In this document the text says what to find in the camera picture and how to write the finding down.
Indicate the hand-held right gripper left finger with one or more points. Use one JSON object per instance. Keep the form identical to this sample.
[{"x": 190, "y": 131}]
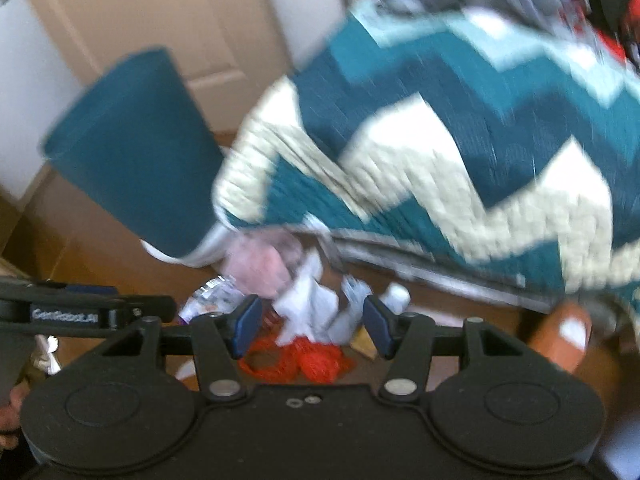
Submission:
[{"x": 247, "y": 322}]

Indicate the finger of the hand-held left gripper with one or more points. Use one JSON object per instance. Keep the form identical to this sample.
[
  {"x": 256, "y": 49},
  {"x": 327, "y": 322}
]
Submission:
[{"x": 152, "y": 306}]

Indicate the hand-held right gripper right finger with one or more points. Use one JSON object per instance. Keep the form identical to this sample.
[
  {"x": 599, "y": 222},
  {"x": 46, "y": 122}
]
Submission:
[{"x": 377, "y": 330}]

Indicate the white tissue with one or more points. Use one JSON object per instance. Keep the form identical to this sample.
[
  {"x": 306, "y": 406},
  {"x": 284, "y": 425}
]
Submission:
[{"x": 305, "y": 305}]

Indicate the person's left hand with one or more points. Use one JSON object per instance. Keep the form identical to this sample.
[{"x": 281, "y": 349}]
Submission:
[{"x": 10, "y": 415}]

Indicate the tan paper scrap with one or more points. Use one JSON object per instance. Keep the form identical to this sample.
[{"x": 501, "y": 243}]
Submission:
[{"x": 364, "y": 344}]

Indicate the small white paper ball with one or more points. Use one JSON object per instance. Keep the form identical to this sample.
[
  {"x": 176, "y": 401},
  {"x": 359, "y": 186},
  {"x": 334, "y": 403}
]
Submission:
[{"x": 398, "y": 296}]

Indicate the small white crumpled paper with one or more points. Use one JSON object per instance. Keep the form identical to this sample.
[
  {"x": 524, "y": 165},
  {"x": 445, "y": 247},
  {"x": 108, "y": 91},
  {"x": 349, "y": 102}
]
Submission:
[{"x": 356, "y": 292}]

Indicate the clear plastic bottle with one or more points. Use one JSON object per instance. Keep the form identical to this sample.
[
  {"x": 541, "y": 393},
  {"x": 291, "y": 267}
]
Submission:
[{"x": 210, "y": 300}]

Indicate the pink crumpled plastic bag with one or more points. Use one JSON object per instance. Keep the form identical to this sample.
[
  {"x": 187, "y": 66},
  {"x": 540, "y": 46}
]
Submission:
[{"x": 257, "y": 267}]

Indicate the red mesh net bag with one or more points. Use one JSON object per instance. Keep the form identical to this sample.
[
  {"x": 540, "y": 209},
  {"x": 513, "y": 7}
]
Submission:
[{"x": 310, "y": 365}]

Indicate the white bin liner bag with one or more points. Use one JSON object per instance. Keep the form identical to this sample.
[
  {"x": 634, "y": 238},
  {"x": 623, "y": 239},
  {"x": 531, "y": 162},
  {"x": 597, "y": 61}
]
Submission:
[{"x": 205, "y": 245}]

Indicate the orange slipper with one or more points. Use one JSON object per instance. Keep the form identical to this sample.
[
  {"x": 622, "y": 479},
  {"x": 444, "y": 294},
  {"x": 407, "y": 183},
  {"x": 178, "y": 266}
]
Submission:
[{"x": 562, "y": 337}]

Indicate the teal chevron quilted blanket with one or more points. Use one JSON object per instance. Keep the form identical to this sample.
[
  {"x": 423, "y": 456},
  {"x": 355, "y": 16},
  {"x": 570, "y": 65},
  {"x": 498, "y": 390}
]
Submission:
[{"x": 400, "y": 110}]

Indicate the beige panel door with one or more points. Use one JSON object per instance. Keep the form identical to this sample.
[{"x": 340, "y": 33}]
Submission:
[{"x": 190, "y": 25}]

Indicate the metal bed frame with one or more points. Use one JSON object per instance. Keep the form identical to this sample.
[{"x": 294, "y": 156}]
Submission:
[{"x": 425, "y": 272}]

